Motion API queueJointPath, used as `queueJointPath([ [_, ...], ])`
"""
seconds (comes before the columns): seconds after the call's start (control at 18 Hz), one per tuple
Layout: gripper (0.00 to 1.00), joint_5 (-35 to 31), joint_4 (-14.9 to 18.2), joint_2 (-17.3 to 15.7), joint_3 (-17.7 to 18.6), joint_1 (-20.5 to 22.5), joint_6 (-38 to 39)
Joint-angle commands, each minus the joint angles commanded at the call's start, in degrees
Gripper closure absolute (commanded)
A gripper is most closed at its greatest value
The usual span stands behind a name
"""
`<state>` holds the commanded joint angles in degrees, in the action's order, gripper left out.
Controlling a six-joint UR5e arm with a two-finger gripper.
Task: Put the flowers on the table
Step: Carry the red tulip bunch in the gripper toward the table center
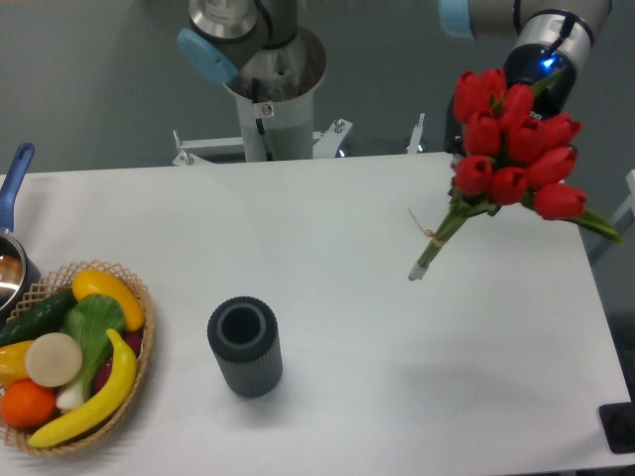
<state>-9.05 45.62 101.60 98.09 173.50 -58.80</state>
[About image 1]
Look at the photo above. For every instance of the woven wicker basket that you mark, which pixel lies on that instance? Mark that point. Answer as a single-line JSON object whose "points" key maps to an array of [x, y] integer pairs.
{"points": [[58, 281]]}

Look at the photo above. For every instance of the black device table corner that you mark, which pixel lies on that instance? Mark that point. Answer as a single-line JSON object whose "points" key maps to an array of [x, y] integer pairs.
{"points": [[618, 425]]}

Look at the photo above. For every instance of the blue handled saucepan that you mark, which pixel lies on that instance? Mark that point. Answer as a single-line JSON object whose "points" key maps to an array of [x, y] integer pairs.
{"points": [[18, 272]]}

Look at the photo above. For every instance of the dark red vegetable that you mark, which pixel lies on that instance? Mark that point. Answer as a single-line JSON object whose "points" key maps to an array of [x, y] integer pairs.
{"points": [[134, 341]]}

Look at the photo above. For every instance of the yellow bell pepper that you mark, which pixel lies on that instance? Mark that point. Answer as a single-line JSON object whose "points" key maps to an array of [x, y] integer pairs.
{"points": [[12, 363]]}

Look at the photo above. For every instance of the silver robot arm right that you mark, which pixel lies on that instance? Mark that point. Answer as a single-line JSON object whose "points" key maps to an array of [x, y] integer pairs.
{"points": [[552, 37]]}

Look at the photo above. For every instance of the green bok choy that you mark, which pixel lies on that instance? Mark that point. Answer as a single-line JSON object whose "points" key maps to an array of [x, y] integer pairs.
{"points": [[86, 323]]}

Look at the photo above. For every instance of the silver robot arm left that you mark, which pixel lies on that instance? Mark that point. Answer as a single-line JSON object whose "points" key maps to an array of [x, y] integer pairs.
{"points": [[257, 49]]}

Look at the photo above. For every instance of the green cucumber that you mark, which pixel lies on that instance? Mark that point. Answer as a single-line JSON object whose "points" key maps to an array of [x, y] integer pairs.
{"points": [[44, 317]]}

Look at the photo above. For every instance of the beige round disc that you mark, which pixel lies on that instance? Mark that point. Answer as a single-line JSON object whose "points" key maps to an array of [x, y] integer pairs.
{"points": [[53, 360]]}

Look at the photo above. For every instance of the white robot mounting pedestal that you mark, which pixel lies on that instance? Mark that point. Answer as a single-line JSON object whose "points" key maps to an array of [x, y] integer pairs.
{"points": [[283, 131]]}

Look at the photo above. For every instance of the yellow banana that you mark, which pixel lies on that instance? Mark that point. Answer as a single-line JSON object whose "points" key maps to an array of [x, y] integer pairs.
{"points": [[99, 407]]}

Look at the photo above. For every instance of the white frame at right edge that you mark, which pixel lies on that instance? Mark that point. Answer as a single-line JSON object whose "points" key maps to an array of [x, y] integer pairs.
{"points": [[622, 219]]}

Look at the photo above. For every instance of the orange fruit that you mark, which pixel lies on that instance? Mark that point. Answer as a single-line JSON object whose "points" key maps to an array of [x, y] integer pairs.
{"points": [[27, 404]]}

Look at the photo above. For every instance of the red tulip bouquet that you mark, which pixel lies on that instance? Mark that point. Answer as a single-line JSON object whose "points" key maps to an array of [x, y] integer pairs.
{"points": [[510, 157]]}

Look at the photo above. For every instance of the dark grey ribbed vase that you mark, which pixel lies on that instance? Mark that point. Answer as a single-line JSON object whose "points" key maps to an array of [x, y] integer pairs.
{"points": [[243, 335]]}

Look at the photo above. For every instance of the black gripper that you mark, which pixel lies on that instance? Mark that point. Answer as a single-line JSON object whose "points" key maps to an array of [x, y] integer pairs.
{"points": [[488, 116]]}

